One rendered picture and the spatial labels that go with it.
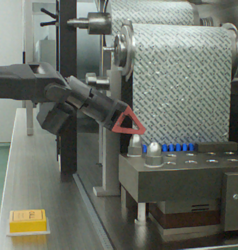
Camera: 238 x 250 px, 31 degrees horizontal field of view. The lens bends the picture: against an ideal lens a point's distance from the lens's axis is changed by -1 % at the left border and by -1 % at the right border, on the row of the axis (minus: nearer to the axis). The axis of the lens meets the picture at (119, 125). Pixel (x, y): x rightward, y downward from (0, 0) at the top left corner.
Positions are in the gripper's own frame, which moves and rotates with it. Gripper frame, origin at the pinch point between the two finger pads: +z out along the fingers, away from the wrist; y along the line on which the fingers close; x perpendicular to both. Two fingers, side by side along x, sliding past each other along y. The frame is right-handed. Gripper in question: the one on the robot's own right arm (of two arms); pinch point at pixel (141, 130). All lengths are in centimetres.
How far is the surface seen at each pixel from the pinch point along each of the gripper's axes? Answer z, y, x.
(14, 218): -16.9, 11.4, -26.8
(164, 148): 5.7, 3.6, -0.9
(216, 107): 13.3, 0.3, 13.3
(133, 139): -2.9, 7.8, -2.3
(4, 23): -83, -556, 38
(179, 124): 7.3, 0.3, 5.6
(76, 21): -22.7, -29.9, 17.6
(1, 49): -67, -556, 2
